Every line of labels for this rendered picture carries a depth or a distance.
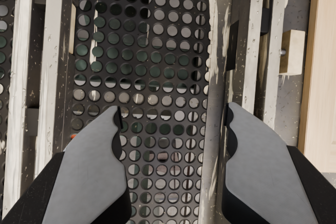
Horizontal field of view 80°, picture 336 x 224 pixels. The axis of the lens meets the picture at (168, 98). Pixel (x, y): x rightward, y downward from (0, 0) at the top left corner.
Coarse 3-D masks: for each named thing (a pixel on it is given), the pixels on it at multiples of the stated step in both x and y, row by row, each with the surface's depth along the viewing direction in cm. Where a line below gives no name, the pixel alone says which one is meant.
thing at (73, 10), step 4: (72, 4) 33; (72, 8) 33; (72, 12) 33; (72, 16) 33; (72, 20) 33; (72, 24) 33; (72, 28) 33; (72, 32) 34; (72, 36) 34; (72, 40) 34; (72, 44) 34; (72, 48) 34; (72, 52) 34
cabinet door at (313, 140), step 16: (320, 0) 39; (320, 16) 39; (320, 32) 39; (320, 48) 39; (320, 64) 39; (304, 80) 41; (320, 80) 39; (304, 96) 40; (320, 96) 40; (304, 112) 40; (320, 112) 40; (304, 128) 40; (320, 128) 40; (304, 144) 40; (320, 144) 40; (320, 160) 40
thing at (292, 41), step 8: (288, 32) 37; (296, 32) 37; (304, 32) 37; (288, 40) 37; (296, 40) 37; (288, 48) 37; (296, 48) 37; (280, 56) 39; (288, 56) 37; (296, 56) 37; (280, 64) 39; (288, 64) 37; (296, 64) 37; (280, 72) 39; (288, 72) 37; (296, 72) 37
